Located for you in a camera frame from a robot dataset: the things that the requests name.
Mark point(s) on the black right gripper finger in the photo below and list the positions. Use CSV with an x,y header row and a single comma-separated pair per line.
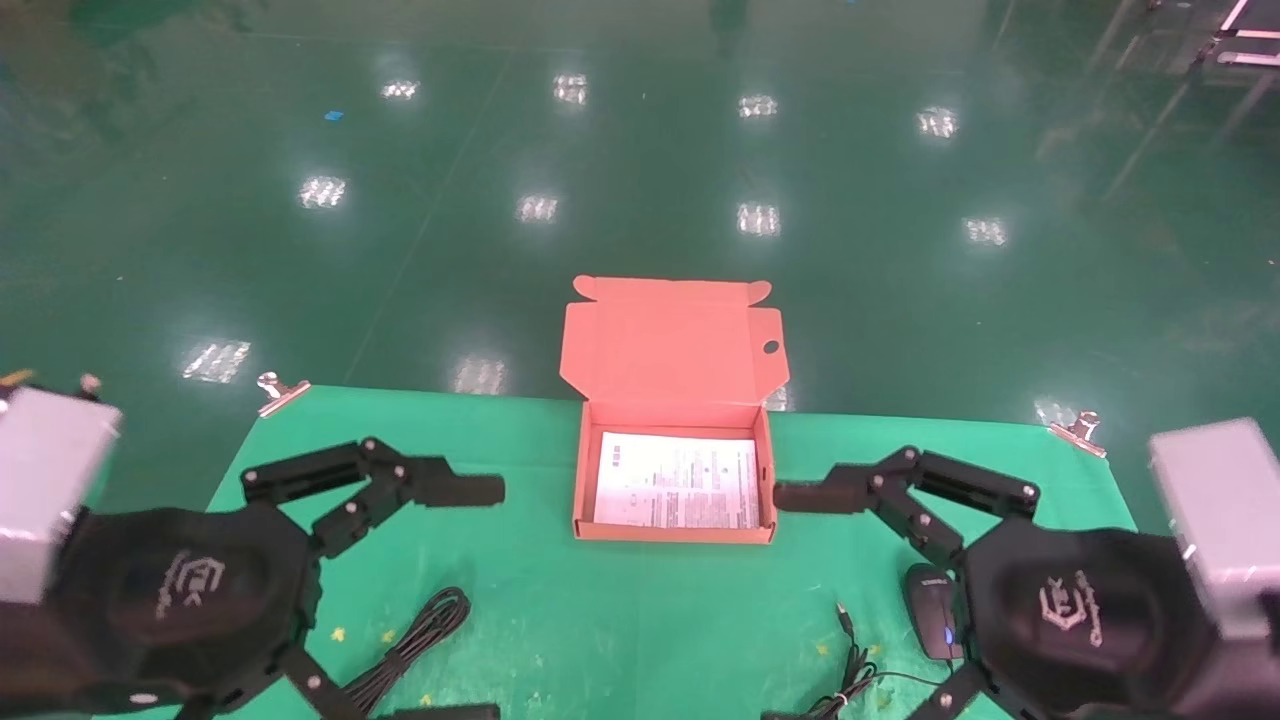
x,y
945,700
820,490

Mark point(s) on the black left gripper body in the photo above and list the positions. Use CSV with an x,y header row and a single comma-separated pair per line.
x,y
180,600

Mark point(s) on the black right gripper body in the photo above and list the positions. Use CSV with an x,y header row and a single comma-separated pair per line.
x,y
1080,610

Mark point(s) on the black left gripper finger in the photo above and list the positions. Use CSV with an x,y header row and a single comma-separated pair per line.
x,y
460,490
310,680

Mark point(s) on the orange cardboard box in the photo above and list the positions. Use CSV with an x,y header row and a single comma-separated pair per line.
x,y
670,350

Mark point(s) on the white printed instruction sheet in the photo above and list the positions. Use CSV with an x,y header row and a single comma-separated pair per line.
x,y
675,480

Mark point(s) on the silver metal clip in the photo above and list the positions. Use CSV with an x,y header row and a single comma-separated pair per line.
x,y
1078,435
283,396

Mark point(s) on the green table mat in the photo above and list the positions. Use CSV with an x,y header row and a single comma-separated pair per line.
x,y
620,620

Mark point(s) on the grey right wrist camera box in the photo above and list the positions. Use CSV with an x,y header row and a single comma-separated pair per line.
x,y
1220,510

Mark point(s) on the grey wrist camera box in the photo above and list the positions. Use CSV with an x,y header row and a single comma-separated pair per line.
x,y
50,480
1220,510

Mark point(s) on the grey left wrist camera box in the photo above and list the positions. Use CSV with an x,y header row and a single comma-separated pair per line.
x,y
50,480

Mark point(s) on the white metal rack frame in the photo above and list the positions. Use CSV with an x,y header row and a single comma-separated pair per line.
x,y
1245,59

